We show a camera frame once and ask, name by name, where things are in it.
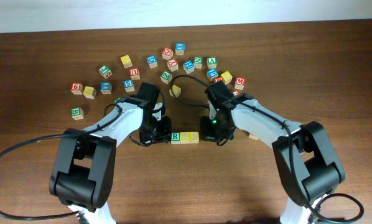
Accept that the red Y block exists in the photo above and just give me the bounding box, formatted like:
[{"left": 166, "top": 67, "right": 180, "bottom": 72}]
[{"left": 167, "top": 58, "right": 179, "bottom": 72}]

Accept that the yellow block top left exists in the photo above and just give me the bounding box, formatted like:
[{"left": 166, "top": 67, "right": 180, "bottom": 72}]
[{"left": 120, "top": 55, "right": 133, "bottom": 68}]

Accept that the green N block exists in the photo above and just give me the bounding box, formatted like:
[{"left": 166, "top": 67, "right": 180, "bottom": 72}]
[{"left": 193, "top": 56, "right": 203, "bottom": 69}]

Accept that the green V block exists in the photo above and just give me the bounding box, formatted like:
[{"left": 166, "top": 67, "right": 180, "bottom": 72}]
[{"left": 207, "top": 57, "right": 217, "bottom": 70}]

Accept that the blue X block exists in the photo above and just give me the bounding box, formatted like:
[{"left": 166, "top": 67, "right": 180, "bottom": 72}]
[{"left": 175, "top": 42, "right": 185, "bottom": 55}]

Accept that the yellow S block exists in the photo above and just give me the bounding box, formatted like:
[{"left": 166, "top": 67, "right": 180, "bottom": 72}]
[
  {"left": 180, "top": 132, "right": 190, "bottom": 144},
  {"left": 189, "top": 131, "right": 200, "bottom": 144}
]

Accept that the red M block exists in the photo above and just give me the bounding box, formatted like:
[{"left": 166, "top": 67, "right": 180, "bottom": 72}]
[{"left": 235, "top": 77, "right": 246, "bottom": 90}]

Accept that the red 6 block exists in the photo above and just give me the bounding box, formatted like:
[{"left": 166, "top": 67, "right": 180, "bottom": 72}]
[{"left": 70, "top": 82, "right": 83, "bottom": 95}]

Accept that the blue H block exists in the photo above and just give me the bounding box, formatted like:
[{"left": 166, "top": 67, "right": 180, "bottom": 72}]
[{"left": 183, "top": 60, "right": 195, "bottom": 74}]

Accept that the yellow block right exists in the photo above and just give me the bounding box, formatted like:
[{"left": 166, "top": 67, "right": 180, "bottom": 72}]
[{"left": 221, "top": 71, "right": 233, "bottom": 85}]

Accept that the blue P block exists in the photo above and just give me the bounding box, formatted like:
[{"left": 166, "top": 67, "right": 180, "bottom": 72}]
[{"left": 207, "top": 68, "right": 219, "bottom": 82}]

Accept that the red A block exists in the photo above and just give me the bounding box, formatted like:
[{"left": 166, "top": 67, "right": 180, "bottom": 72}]
[{"left": 249, "top": 133, "right": 259, "bottom": 140}]

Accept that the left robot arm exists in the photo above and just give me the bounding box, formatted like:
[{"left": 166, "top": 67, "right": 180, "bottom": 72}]
[{"left": 49, "top": 83, "right": 171, "bottom": 223}]

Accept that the green J block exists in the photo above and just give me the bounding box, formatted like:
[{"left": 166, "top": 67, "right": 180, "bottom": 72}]
[{"left": 98, "top": 65, "right": 112, "bottom": 79}]

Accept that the red 3 block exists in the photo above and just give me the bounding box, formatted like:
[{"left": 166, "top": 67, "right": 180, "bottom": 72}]
[{"left": 232, "top": 90, "right": 241, "bottom": 96}]

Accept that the green Z block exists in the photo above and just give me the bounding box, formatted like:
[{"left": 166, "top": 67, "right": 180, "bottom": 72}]
[{"left": 160, "top": 71, "right": 172, "bottom": 84}]

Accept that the blue block left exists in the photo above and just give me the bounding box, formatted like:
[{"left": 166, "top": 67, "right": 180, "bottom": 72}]
[{"left": 100, "top": 82, "right": 112, "bottom": 95}]

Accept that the green R block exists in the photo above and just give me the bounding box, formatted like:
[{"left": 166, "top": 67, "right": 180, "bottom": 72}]
[{"left": 170, "top": 132, "right": 180, "bottom": 144}]

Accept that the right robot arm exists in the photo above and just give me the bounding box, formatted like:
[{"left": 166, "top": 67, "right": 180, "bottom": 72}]
[{"left": 202, "top": 82, "right": 345, "bottom": 223}]

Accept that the red U block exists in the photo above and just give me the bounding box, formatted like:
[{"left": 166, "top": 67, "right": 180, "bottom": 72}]
[{"left": 129, "top": 68, "right": 140, "bottom": 80}]

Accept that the green B block far left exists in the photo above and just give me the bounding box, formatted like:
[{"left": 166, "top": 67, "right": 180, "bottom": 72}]
[{"left": 71, "top": 107, "right": 84, "bottom": 120}]

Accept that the blue 5 block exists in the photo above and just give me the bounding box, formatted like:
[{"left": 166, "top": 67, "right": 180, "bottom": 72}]
[{"left": 123, "top": 80, "right": 135, "bottom": 92}]

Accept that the red E block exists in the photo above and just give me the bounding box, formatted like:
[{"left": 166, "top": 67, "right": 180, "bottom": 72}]
[{"left": 213, "top": 77, "right": 223, "bottom": 83}]

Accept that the blue D block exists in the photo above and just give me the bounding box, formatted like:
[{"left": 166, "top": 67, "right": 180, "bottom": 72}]
[{"left": 146, "top": 55, "right": 158, "bottom": 68}]

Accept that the yellow block centre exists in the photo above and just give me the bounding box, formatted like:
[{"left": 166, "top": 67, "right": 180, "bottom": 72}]
[{"left": 169, "top": 85, "right": 182, "bottom": 98}]

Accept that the red C block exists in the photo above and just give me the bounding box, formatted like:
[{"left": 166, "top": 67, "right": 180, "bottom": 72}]
[{"left": 162, "top": 47, "right": 174, "bottom": 60}]

